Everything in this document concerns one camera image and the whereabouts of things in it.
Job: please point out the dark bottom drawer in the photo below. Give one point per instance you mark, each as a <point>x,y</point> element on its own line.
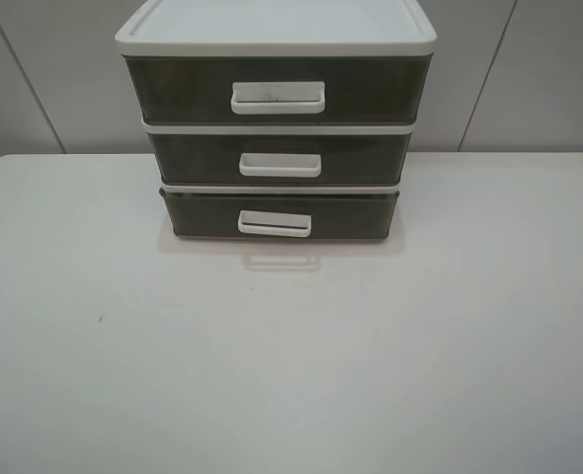
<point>287,217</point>

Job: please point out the dark drawer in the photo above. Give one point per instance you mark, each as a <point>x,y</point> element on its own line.
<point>358,90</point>
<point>287,217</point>
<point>280,160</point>

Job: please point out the dark middle drawer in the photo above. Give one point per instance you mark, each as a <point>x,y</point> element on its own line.
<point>280,160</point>

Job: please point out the dark top drawer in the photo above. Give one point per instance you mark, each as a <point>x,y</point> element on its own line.
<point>358,90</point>

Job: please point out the white plastic drawer cabinet frame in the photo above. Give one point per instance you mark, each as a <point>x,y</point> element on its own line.
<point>222,29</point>

